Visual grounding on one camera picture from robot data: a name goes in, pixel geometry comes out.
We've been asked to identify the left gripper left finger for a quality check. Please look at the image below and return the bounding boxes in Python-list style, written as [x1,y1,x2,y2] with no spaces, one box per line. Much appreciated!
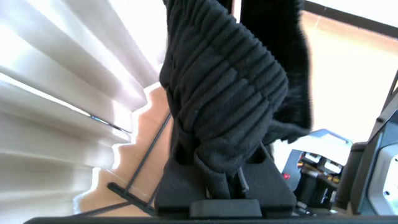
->
[154,159,208,217]

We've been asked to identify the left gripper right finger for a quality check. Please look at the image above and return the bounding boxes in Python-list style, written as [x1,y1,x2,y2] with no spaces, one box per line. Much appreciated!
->
[236,144,297,217]

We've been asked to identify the black shorts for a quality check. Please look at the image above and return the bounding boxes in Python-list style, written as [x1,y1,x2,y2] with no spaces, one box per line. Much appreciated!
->
[158,0,313,200]

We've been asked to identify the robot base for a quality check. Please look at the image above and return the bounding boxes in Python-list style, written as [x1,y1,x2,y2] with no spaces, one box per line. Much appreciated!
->
[281,70,398,217]

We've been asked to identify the black clothes rack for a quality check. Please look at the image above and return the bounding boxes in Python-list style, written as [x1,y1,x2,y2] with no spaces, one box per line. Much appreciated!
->
[74,111,174,218]

